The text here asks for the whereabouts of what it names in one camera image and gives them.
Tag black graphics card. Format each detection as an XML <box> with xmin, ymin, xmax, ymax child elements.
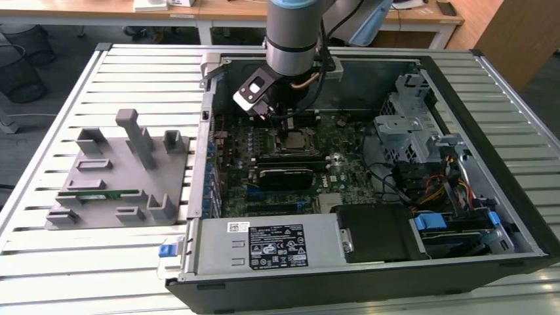
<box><xmin>255</xmin><ymin>167</ymin><xmax>314</xmax><ymax>192</ymax></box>

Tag silver power supply black label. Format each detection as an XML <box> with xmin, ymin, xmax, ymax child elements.
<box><xmin>191</xmin><ymin>216</ymin><xmax>346</xmax><ymax>275</ymax></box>

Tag metal socket cover frame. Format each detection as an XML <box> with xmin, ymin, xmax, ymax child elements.
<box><xmin>273</xmin><ymin>129</ymin><xmax>318</xmax><ymax>156</ymax></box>

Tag black RAM slot bank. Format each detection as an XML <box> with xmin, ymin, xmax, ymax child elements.
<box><xmin>250</xmin><ymin>110</ymin><xmax>321</xmax><ymax>128</ymax></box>
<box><xmin>255</xmin><ymin>156</ymin><xmax>326</xmax><ymax>171</ymax></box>

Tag wooden desk white frame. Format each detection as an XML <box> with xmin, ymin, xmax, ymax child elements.
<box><xmin>0</xmin><ymin>0</ymin><xmax>199</xmax><ymax>29</ymax></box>
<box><xmin>195</xmin><ymin>0</ymin><xmax>465</xmax><ymax>50</ymax></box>

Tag black mesh wastebasket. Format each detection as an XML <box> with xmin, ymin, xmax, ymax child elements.
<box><xmin>0</xmin><ymin>44</ymin><xmax>47</xmax><ymax>104</ymax></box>
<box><xmin>0</xmin><ymin>24</ymin><xmax>57</xmax><ymax>66</ymax></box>

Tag CPU socket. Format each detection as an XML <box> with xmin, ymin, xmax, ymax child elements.
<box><xmin>270</xmin><ymin>127</ymin><xmax>319</xmax><ymax>158</ymax></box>

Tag black open PC case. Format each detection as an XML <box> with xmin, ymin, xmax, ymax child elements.
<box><xmin>163</xmin><ymin>51</ymin><xmax>560</xmax><ymax>315</ymax></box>

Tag black plastic fan shroud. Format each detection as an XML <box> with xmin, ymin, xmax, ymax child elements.
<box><xmin>334</xmin><ymin>203</ymin><xmax>431</xmax><ymax>264</ymax></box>

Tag white metal table foot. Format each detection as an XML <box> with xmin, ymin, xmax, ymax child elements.
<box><xmin>0</xmin><ymin>104</ymin><xmax>18</xmax><ymax>135</ymax></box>

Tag green RAM stick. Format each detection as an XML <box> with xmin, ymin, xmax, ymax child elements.
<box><xmin>57</xmin><ymin>188</ymin><xmax>141</xmax><ymax>201</ymax></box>

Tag silver metal drive cage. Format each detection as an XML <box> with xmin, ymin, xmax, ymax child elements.
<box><xmin>371</xmin><ymin>72</ymin><xmax>473</xmax><ymax>165</ymax></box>

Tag grey plastic parts rack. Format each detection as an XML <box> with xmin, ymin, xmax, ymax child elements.
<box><xmin>43</xmin><ymin>108</ymin><xmax>193</xmax><ymax>232</ymax></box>

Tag green motherboard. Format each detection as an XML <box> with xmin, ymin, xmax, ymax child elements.
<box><xmin>211</xmin><ymin>111</ymin><xmax>382</xmax><ymax>218</ymax></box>

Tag black office chair base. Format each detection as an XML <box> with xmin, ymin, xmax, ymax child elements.
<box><xmin>121</xmin><ymin>24</ymin><xmax>179</xmax><ymax>43</ymax></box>

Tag black cable bundle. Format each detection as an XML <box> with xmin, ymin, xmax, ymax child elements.
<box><xmin>365</xmin><ymin>160</ymin><xmax>423</xmax><ymax>206</ymax></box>

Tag silver metal latch handle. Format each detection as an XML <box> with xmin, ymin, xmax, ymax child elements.
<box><xmin>338</xmin><ymin>228</ymin><xmax>354</xmax><ymax>254</ymax></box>

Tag orange red power wires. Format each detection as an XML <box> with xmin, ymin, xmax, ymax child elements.
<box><xmin>410</xmin><ymin>173</ymin><xmax>477</xmax><ymax>211</ymax></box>

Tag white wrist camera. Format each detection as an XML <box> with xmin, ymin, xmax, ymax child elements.
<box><xmin>230</xmin><ymin>67</ymin><xmax>281</xmax><ymax>113</ymax></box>

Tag blue disk carrier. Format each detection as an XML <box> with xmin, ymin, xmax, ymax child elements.
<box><xmin>413</xmin><ymin>212</ymin><xmax>446</xmax><ymax>234</ymax></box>

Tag silver CPU green board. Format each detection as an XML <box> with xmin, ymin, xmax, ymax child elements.
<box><xmin>282</xmin><ymin>133</ymin><xmax>314</xmax><ymax>150</ymax></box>

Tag black expansion slot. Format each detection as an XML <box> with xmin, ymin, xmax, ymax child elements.
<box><xmin>245</xmin><ymin>203</ymin><xmax>298</xmax><ymax>215</ymax></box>

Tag silver chipset heatsink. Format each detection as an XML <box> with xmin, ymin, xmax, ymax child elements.
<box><xmin>317</xmin><ymin>193</ymin><xmax>345</xmax><ymax>213</ymax></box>

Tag brown wooden cabinet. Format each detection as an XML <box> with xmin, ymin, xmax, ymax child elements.
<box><xmin>445</xmin><ymin>0</ymin><xmax>560</xmax><ymax>93</ymax></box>

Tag white cardboard box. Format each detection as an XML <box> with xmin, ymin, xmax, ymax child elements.
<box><xmin>133</xmin><ymin>0</ymin><xmax>169</xmax><ymax>12</ymax></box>

